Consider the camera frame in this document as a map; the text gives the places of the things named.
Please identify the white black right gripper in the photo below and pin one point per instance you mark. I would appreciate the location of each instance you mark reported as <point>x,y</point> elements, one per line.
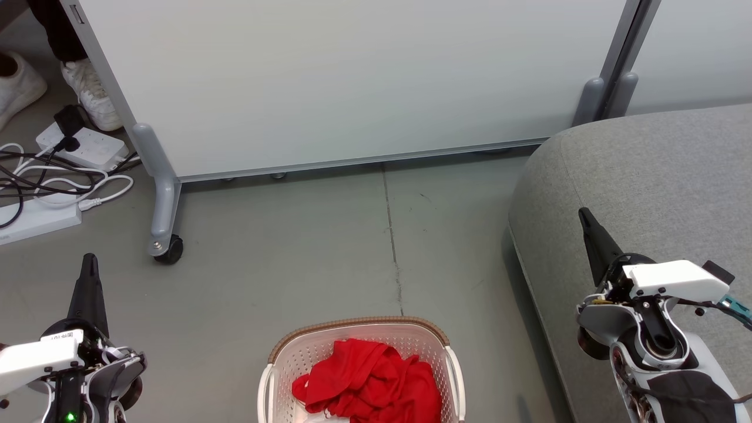
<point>675,279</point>

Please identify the white power strip with plugs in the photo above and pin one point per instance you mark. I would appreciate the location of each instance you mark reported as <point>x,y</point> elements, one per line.
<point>94,147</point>

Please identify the black caster wheel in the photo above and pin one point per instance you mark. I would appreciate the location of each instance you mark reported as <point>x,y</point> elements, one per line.
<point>171,249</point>

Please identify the white laundry basket brown rim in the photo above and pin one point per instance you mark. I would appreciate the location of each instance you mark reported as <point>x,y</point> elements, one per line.
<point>305,352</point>

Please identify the white sneaker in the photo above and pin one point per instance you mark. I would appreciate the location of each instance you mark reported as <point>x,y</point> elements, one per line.
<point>94,94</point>
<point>20,88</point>

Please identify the black plug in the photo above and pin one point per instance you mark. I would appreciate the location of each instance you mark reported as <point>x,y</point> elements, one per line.
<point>67,144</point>

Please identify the narrow white partition panel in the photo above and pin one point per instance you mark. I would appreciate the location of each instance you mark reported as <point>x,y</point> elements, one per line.
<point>693,53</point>

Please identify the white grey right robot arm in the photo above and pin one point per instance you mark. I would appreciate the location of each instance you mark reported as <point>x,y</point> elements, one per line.
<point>605,320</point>

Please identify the black power adapter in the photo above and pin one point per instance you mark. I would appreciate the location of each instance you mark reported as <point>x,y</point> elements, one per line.
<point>69,120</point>

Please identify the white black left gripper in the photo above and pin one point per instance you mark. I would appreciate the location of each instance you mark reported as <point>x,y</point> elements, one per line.
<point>35,361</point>

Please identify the long white power strip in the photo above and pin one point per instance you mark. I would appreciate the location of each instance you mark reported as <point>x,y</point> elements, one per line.
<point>41,220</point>

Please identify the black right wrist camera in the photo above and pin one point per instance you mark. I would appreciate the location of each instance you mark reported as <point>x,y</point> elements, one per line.
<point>719,272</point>

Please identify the grey partition leg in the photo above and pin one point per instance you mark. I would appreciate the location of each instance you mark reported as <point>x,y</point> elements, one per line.
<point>624,94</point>
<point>589,103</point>
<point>164,194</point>

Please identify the large white partition panel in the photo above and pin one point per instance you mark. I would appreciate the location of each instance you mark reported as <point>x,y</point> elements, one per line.
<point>352,76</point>

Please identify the black trouser leg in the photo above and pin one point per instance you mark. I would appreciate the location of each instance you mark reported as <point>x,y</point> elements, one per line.
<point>59,29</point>
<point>6,64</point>

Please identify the grey fabric sofa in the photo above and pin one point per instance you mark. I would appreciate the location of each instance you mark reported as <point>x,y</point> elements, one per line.
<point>646,176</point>

